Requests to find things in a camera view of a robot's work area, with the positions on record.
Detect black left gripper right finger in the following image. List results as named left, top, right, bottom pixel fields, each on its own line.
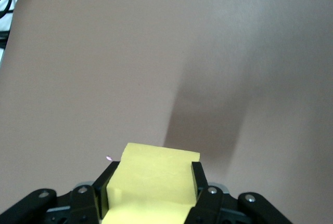
left=184, top=161, right=294, bottom=224

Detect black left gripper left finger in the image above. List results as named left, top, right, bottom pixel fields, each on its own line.
left=0, top=161, right=120, bottom=224

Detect yellow foam cube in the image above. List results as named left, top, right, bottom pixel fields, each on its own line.
left=101, top=142, right=201, bottom=224

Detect brown paper table cover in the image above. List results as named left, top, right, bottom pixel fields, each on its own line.
left=0, top=0, right=333, bottom=224

